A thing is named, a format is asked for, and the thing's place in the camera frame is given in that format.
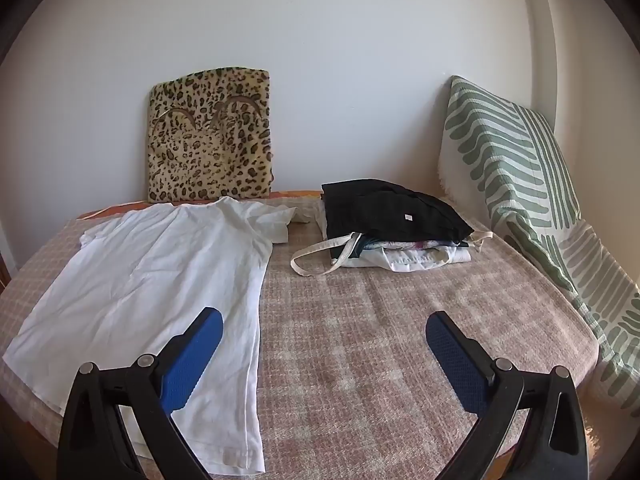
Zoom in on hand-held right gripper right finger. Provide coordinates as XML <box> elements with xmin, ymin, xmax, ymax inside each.
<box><xmin>425</xmin><ymin>311</ymin><xmax>588</xmax><ymax>480</ymax></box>

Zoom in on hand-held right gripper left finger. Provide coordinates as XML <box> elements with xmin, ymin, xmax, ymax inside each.
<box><xmin>56</xmin><ymin>306</ymin><xmax>224</xmax><ymax>480</ymax></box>

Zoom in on white t-shirt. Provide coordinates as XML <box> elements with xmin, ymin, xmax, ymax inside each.
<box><xmin>2</xmin><ymin>196</ymin><xmax>313</xmax><ymax>475</ymax></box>

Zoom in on pink plaid blanket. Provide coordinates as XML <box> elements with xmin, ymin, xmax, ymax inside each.
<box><xmin>0</xmin><ymin>195</ymin><xmax>601</xmax><ymax>480</ymax></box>

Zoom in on white folded garment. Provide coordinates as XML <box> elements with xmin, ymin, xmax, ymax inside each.
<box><xmin>350</xmin><ymin>245</ymin><xmax>473</xmax><ymax>270</ymax></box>

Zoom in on cream tote bag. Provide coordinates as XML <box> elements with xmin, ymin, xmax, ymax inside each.
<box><xmin>291</xmin><ymin>230</ymin><xmax>493</xmax><ymax>277</ymax></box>

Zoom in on black folded garment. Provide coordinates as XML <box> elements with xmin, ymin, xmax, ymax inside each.
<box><xmin>321</xmin><ymin>178</ymin><xmax>475</xmax><ymax>248</ymax></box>

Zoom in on green striped white cushion cover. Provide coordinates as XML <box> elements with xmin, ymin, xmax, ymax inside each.
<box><xmin>437</xmin><ymin>76</ymin><xmax>640</xmax><ymax>418</ymax></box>

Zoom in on leopard print cushion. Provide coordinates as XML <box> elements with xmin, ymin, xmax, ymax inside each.
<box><xmin>146</xmin><ymin>66</ymin><xmax>276</xmax><ymax>204</ymax></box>

